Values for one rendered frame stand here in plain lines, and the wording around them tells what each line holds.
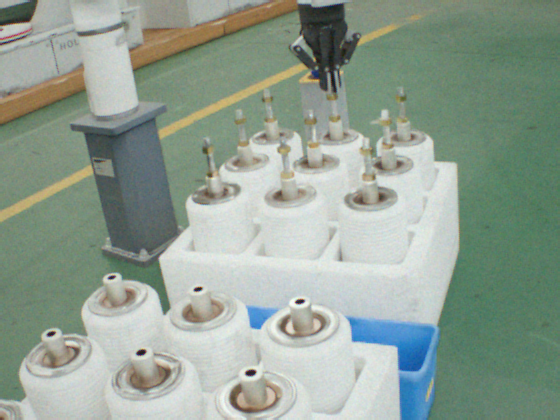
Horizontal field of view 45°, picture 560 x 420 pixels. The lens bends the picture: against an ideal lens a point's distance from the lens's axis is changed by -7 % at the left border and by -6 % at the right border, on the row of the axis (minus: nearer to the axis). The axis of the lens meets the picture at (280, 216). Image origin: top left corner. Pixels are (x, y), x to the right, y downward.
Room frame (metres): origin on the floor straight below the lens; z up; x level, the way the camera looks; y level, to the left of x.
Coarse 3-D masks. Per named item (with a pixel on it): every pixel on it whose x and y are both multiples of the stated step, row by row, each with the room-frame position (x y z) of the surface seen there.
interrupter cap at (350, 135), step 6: (324, 132) 1.17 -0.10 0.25; (342, 132) 1.16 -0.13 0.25; (348, 132) 1.16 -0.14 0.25; (354, 132) 1.15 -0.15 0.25; (318, 138) 1.15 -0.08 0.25; (324, 138) 1.14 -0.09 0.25; (348, 138) 1.13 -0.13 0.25; (354, 138) 1.12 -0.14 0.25; (324, 144) 1.12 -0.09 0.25; (330, 144) 1.11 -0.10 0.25; (336, 144) 1.11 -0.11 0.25; (342, 144) 1.11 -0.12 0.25
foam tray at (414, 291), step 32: (448, 192) 1.03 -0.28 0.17; (256, 224) 1.01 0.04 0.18; (416, 224) 0.92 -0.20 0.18; (448, 224) 1.02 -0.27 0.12; (160, 256) 0.94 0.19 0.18; (192, 256) 0.93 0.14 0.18; (224, 256) 0.91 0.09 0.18; (256, 256) 0.90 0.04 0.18; (416, 256) 0.83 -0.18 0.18; (448, 256) 1.02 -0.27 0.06; (224, 288) 0.90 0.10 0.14; (256, 288) 0.88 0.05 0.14; (288, 288) 0.86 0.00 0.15; (320, 288) 0.84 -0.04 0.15; (352, 288) 0.82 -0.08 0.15; (384, 288) 0.80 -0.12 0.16; (416, 288) 0.78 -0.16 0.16; (416, 320) 0.78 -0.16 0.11
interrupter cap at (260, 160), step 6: (234, 156) 1.12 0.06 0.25; (258, 156) 1.10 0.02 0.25; (264, 156) 1.10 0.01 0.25; (228, 162) 1.10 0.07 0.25; (234, 162) 1.09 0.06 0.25; (258, 162) 1.08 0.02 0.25; (264, 162) 1.07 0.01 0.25; (228, 168) 1.07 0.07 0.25; (234, 168) 1.06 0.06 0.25; (240, 168) 1.06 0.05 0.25; (246, 168) 1.06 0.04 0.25; (252, 168) 1.05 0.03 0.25; (258, 168) 1.05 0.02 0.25
